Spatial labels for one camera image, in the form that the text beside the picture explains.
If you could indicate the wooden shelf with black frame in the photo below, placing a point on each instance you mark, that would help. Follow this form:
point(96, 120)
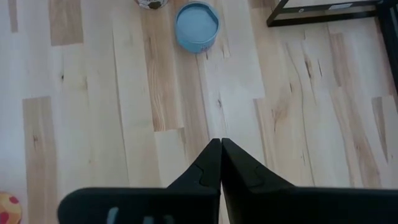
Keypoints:
point(311, 18)

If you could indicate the short yellow red-dotted can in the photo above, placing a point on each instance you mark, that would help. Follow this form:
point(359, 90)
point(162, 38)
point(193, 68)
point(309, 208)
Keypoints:
point(9, 208)

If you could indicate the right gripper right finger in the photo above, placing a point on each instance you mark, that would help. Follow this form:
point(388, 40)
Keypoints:
point(280, 205)

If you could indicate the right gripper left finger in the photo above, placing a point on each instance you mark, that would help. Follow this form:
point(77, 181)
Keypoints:
point(186, 202)

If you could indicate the short blue can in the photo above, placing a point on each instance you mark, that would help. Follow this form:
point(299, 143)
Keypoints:
point(197, 25)

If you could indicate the orange can with white circles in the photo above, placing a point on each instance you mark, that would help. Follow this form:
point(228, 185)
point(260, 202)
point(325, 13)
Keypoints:
point(152, 3)

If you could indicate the black metal table frame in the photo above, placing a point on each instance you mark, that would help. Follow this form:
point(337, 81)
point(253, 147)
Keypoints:
point(390, 37)

